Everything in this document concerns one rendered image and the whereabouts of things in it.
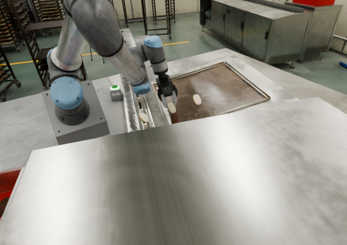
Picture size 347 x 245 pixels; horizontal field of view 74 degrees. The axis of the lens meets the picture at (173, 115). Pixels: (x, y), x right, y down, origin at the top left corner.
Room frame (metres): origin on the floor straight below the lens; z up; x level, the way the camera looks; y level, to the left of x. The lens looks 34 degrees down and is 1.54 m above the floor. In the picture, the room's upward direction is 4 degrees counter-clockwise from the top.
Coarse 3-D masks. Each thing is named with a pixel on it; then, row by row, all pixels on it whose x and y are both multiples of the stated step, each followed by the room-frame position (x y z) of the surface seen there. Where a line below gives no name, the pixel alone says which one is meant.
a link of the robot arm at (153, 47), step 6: (150, 36) 1.06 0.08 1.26; (156, 36) 1.04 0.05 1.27; (144, 42) 1.02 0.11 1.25; (150, 42) 1.00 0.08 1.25; (156, 42) 1.01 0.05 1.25; (144, 48) 1.01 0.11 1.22; (150, 48) 1.00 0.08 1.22; (156, 48) 1.00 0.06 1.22; (162, 48) 1.03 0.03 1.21; (150, 54) 1.00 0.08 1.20; (156, 54) 1.00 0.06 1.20; (162, 54) 1.02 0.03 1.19; (150, 60) 1.02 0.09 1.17; (156, 60) 1.00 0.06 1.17; (162, 60) 1.01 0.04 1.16
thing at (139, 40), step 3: (138, 36) 2.82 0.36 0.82; (141, 36) 2.81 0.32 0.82; (144, 36) 2.80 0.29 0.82; (147, 36) 2.79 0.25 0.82; (135, 39) 2.69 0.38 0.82; (138, 39) 2.68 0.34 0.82; (141, 39) 2.67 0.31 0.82; (135, 42) 2.57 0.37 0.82; (138, 42) 2.56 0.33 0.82; (141, 42) 2.55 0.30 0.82; (147, 63) 1.91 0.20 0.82; (150, 63) 1.90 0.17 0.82; (147, 66) 1.85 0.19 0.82
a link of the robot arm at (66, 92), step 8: (56, 80) 0.84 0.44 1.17; (64, 80) 0.84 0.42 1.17; (72, 80) 0.85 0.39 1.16; (80, 80) 0.91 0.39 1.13; (56, 88) 0.81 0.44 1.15; (64, 88) 0.82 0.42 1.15; (72, 88) 0.83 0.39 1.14; (80, 88) 0.84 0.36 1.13; (56, 96) 0.79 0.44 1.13; (64, 96) 0.80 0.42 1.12; (72, 96) 0.80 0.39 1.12; (80, 96) 0.82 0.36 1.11; (56, 104) 0.80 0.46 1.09; (64, 104) 0.78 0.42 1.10; (72, 104) 0.79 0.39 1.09; (80, 104) 0.84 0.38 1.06; (64, 112) 0.83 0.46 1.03; (72, 112) 0.84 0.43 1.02
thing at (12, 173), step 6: (12, 168) 0.63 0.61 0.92; (18, 168) 0.63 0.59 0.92; (0, 174) 0.61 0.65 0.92; (6, 174) 0.61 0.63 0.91; (12, 174) 0.62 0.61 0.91; (18, 174) 0.62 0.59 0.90; (0, 180) 0.60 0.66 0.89; (6, 180) 0.61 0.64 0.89; (12, 180) 0.61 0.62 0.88; (0, 186) 0.60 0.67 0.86; (6, 186) 0.60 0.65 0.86; (12, 186) 0.61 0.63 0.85; (0, 192) 0.60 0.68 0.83
